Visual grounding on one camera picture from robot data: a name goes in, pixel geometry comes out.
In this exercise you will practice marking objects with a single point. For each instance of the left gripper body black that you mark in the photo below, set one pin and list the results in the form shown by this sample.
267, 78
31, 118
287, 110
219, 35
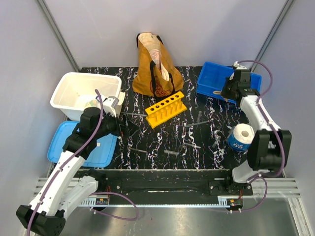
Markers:
110, 125

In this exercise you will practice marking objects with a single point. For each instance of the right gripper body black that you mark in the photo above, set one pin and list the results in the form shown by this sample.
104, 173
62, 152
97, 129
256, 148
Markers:
228, 87

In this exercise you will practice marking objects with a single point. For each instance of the packaged gloves clear bag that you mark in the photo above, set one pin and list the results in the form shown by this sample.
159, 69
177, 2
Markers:
86, 101

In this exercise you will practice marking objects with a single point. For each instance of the yellow test tube rack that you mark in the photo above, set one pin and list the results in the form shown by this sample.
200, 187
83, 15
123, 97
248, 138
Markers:
164, 110

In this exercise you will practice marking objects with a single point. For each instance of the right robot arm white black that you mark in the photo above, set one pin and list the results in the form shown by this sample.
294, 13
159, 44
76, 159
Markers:
268, 149

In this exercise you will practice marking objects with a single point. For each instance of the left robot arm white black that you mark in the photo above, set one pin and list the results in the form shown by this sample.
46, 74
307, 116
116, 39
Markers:
47, 213

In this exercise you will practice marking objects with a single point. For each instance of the blue compartment bin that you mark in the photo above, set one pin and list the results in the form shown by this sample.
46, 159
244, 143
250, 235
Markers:
211, 78

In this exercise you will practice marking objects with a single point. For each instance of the bent glass tube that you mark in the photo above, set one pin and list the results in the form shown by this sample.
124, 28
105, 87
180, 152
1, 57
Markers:
140, 151

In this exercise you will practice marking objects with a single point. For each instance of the light blue tub lid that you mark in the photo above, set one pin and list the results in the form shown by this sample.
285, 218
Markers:
100, 157

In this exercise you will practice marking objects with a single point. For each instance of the short clear test tube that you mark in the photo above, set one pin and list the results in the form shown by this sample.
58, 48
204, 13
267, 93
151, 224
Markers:
171, 152

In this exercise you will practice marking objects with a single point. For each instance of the clear pipette tube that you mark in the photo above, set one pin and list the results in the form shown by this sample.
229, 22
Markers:
199, 116

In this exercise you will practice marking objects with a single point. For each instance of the white plastic tub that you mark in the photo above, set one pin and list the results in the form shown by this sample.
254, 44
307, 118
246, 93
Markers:
76, 91

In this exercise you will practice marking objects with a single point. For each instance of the brown paper bag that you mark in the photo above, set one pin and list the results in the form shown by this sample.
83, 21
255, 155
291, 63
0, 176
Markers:
157, 76

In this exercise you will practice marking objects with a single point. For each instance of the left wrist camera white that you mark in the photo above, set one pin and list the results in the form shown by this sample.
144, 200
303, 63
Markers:
111, 106

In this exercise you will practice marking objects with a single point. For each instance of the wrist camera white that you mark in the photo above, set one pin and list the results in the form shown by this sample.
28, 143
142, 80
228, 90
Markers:
111, 106
237, 66

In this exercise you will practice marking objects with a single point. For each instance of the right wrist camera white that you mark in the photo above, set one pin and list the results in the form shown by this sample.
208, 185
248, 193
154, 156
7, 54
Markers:
237, 66

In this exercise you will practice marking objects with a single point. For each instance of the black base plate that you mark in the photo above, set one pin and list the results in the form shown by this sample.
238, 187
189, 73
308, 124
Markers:
209, 182

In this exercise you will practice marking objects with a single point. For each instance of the aluminium rail frame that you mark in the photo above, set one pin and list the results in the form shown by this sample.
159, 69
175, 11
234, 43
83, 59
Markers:
268, 188

